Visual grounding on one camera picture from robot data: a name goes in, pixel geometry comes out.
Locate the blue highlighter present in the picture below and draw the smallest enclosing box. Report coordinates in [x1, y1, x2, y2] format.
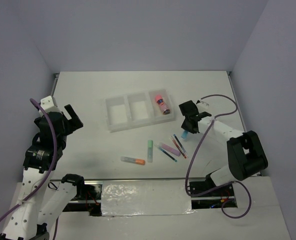
[181, 130, 189, 141]

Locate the pink capped glue bottle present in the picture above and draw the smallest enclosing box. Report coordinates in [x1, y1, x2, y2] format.
[154, 94, 171, 115]

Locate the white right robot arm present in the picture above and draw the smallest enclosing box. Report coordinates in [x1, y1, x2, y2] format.
[179, 100, 268, 196]

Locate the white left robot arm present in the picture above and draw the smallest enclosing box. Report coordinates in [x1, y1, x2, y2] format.
[0, 103, 86, 240]

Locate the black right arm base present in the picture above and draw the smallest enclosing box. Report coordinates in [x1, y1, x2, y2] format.
[188, 180, 234, 199]

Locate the dark blue pen refill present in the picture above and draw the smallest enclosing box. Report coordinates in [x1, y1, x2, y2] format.
[173, 134, 188, 158]

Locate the red pen refill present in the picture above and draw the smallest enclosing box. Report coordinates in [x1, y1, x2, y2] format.
[169, 136, 187, 159]

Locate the purple highlighter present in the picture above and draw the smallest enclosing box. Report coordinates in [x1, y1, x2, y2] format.
[159, 142, 181, 157]

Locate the green capped highlighter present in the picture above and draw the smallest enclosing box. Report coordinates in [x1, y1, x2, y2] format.
[147, 139, 154, 163]

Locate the white three-compartment tray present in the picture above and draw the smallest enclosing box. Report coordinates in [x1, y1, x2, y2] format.
[102, 88, 176, 133]

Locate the orange capped highlighter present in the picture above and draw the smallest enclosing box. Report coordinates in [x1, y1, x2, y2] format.
[120, 156, 146, 166]

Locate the silver foil tape sheet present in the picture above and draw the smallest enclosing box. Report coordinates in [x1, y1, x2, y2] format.
[101, 179, 194, 217]

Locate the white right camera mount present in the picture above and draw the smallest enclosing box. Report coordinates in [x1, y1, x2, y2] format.
[196, 100, 210, 113]

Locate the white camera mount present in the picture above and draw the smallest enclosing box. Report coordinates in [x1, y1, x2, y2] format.
[196, 100, 210, 113]
[40, 95, 61, 114]

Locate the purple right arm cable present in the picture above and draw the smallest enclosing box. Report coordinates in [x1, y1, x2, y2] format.
[184, 94, 252, 220]

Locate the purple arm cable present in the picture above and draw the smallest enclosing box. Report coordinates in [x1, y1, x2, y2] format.
[184, 94, 252, 220]
[0, 97, 61, 238]

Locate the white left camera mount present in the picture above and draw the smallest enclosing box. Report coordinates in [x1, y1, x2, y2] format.
[40, 95, 61, 114]

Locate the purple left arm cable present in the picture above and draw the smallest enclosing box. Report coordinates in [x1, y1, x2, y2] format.
[0, 97, 61, 238]

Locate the aluminium table edge rail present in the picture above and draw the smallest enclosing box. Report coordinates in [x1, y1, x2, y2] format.
[226, 71, 248, 132]

